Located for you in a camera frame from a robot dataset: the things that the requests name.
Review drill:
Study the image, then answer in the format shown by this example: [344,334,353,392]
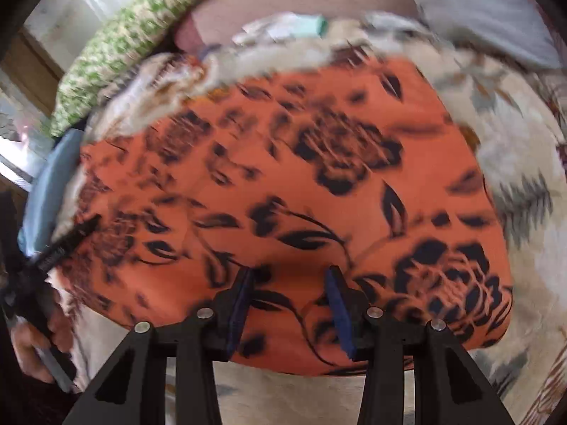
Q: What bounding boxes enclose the blue folded cloth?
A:
[22,130,89,258]

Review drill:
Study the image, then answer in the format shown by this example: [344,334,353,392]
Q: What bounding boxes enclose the orange floral garment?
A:
[57,55,515,378]

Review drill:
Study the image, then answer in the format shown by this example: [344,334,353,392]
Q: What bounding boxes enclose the grey pillow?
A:
[389,0,564,70]

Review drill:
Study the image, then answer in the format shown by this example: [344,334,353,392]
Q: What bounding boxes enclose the white light-blue small cloth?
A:
[230,13,317,47]

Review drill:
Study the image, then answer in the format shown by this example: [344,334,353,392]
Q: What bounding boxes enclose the dark wooden door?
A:
[0,31,66,118]

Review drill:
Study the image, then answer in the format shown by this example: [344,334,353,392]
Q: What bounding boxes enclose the teal small cloth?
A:
[305,13,329,37]

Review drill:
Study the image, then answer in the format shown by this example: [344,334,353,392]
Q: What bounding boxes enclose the green checked pillow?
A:
[49,0,236,139]

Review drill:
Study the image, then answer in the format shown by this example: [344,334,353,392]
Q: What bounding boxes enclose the person's left hand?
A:
[10,290,74,385]

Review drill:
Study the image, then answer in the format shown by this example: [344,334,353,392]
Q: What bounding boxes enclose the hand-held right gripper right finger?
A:
[325,266,517,425]

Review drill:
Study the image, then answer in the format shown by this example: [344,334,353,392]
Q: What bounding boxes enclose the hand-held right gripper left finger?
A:
[62,268,255,425]

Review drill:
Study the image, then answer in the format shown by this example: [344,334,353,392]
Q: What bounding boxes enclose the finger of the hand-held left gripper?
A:
[27,215,101,275]

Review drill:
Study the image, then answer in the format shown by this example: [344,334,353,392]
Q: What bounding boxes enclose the leaf-print quilted blanket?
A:
[44,11,567,425]

